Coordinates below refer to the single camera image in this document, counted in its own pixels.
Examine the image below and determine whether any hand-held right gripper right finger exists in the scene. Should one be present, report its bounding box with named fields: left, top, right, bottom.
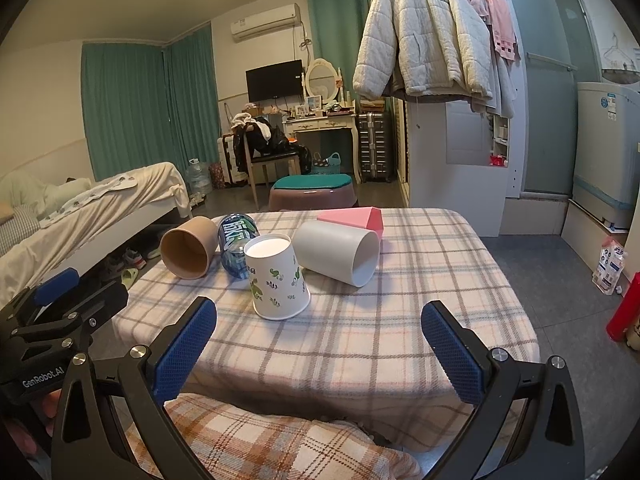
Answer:
left=421, top=300, right=586, bottom=480

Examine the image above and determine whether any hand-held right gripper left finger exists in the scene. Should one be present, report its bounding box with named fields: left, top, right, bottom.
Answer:
left=50, top=296, right=218, bottom=480

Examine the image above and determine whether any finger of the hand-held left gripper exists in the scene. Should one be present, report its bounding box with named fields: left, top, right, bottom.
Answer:
left=0, top=267, right=82, bottom=327
left=10, top=280, right=130, bottom=357

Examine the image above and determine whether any white plastic cup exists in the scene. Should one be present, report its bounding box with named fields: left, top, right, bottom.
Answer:
left=292, top=221, right=381, bottom=288

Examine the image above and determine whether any brown paper cup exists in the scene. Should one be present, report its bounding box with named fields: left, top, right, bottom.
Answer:
left=160, top=216, right=219, bottom=280

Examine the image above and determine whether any green printed paper cup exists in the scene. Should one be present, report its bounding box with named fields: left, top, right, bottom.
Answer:
left=243, top=233, right=312, bottom=321

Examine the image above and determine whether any pink square cup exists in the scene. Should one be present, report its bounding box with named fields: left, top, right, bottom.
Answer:
left=316, top=206, right=385, bottom=242

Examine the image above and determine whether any person's left hand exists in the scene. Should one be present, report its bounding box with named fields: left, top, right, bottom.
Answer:
left=40, top=392, right=60, bottom=436

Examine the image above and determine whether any grey striped pillow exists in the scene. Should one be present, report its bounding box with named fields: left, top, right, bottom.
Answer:
left=0, top=205, right=41, bottom=256

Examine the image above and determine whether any bed with beige cover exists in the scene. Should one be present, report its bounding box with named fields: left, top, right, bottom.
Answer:
left=0, top=162, right=191, bottom=306

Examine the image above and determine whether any plaid tablecloth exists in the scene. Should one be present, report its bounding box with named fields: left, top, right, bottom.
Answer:
left=111, top=208, right=541, bottom=453

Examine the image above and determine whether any blue water bottle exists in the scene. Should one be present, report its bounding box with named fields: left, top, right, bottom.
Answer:
left=217, top=213, right=259, bottom=279

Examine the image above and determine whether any clear water jug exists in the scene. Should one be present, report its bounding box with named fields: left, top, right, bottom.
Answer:
left=185, top=157, right=213, bottom=196

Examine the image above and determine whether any white wardrobe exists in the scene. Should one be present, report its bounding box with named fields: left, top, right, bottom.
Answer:
left=397, top=95, right=526, bottom=237

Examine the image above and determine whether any red bottle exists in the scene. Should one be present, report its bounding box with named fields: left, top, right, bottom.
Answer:
left=606, top=272, right=640, bottom=341

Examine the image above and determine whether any white printed packet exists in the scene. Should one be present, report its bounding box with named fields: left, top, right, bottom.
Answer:
left=592, top=236, right=628, bottom=295

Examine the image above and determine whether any teal curtain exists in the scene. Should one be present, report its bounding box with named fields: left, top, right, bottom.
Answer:
left=81, top=41, right=171, bottom=183
left=306, top=0, right=376, bottom=111
left=165, top=25, right=219, bottom=171

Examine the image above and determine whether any white suitcase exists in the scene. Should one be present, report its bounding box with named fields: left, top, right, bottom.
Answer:
left=216, top=134, right=248, bottom=188

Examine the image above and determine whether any green cushioned stool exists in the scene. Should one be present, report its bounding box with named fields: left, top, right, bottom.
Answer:
left=269, top=182, right=358, bottom=212

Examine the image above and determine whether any wooden chair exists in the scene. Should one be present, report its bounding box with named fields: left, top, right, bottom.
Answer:
left=243, top=125, right=303, bottom=211

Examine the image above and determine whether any teal mat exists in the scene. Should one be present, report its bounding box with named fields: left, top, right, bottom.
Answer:
left=275, top=174, right=353, bottom=192

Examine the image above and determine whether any silver suitcase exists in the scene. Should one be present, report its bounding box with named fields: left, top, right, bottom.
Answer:
left=356, top=112, right=394, bottom=184

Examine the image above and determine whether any teal basket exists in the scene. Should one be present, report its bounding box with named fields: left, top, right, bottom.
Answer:
left=311, top=152, right=342, bottom=176

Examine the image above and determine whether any pile of clothes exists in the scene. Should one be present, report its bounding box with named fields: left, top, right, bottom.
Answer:
left=231, top=112, right=313, bottom=173

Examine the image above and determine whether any white washing machine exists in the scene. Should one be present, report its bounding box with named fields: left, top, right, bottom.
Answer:
left=571, top=80, right=640, bottom=231

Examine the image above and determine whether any frosted glass door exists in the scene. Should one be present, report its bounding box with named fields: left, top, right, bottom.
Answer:
left=500, top=0, right=603, bottom=196

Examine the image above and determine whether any white dressing table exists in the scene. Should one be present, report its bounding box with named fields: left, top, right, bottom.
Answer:
left=282, top=110, right=362, bottom=186

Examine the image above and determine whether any grey hanging garment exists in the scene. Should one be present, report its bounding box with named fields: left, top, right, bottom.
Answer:
left=470, top=45, right=516, bottom=120

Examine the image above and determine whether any black television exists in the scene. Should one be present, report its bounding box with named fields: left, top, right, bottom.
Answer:
left=245, top=59, right=304, bottom=103

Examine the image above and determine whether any oval white mirror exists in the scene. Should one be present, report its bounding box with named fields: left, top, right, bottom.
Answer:
left=306, top=57, right=341, bottom=103

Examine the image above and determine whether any white puffer jacket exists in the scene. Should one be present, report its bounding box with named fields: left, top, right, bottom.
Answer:
left=352, top=0, right=493, bottom=101

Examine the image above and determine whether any pink hanging towel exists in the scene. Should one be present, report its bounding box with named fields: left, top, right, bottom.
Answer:
left=462, top=0, right=522, bottom=63

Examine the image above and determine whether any white air conditioner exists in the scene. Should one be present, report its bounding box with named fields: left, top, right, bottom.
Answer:
left=230, top=3, right=302, bottom=42

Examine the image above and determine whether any wire clothes hanger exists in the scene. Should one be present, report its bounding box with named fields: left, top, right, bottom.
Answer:
left=602, top=32, right=640, bottom=68

